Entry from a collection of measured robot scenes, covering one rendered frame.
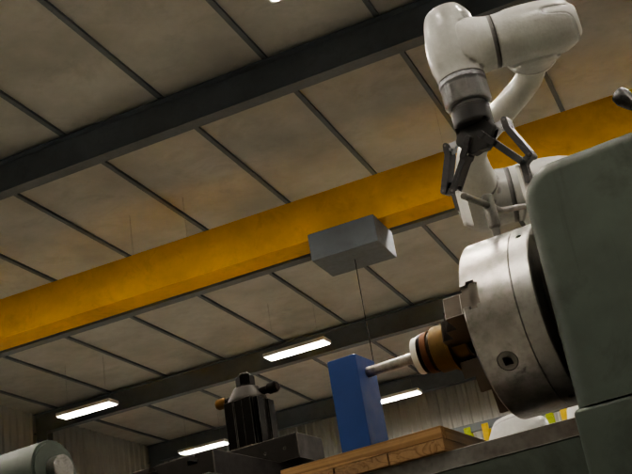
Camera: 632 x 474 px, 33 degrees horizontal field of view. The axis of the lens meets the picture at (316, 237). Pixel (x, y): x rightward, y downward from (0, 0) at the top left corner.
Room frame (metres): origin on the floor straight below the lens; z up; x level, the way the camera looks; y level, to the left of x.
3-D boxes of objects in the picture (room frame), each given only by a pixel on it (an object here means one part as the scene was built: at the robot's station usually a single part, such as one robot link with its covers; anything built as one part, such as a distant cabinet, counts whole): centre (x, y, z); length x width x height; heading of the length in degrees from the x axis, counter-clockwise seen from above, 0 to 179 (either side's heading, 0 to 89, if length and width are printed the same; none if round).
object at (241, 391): (2.13, 0.19, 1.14); 0.08 x 0.08 x 0.03
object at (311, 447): (2.12, 0.17, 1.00); 0.20 x 0.10 x 0.05; 63
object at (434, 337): (1.85, -0.20, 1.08); 0.09 x 0.09 x 0.09; 63
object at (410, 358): (1.90, -0.10, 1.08); 0.13 x 0.07 x 0.07; 63
